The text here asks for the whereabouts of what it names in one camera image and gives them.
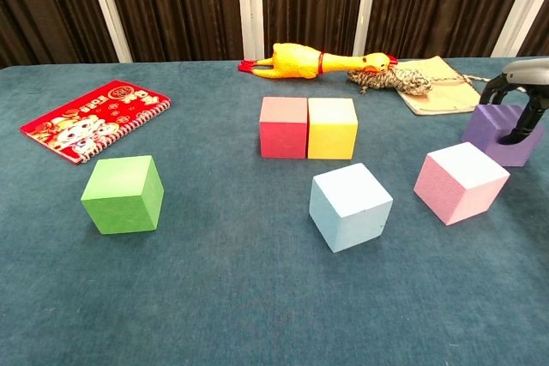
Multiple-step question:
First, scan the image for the pink foam cube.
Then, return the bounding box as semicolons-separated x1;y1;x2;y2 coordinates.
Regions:
413;141;511;226

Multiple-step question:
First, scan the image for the purple foam cube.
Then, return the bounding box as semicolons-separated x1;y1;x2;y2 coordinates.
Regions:
462;104;546;169

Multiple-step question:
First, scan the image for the green foam cube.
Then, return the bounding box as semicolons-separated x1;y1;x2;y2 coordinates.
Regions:
80;154;166;236

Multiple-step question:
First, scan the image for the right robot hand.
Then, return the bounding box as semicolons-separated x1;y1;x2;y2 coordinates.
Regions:
479;57;549;147

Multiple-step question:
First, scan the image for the light blue foam cube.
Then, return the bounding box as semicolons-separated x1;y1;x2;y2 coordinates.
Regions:
308;162;394;254

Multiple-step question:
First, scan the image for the white metal frame post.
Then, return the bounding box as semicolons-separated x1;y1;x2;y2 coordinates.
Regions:
235;0;265;61
352;0;381;57
82;0;134;63
491;0;549;58

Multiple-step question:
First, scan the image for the red spiral notebook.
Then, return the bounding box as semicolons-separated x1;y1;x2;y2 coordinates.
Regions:
19;79;172;165

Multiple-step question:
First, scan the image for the red foam cube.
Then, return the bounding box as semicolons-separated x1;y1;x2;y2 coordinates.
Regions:
259;96;309;159

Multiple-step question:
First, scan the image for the teal felt table cover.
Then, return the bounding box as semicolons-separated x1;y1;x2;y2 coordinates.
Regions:
0;56;549;366

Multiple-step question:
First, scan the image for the yellow rubber chicken toy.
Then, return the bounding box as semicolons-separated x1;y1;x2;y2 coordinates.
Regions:
238;42;399;81

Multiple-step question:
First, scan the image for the dark brown curtain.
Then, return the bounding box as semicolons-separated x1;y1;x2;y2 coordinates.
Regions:
0;0;549;69

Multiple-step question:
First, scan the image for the beige cloth notebook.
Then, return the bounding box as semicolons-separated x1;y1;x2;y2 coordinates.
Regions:
388;55;491;117

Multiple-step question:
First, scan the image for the yellow foam cube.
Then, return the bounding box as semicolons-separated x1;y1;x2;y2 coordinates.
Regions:
306;97;359;160

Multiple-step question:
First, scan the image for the braided rope toy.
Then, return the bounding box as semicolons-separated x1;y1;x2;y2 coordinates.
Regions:
346;66;492;97

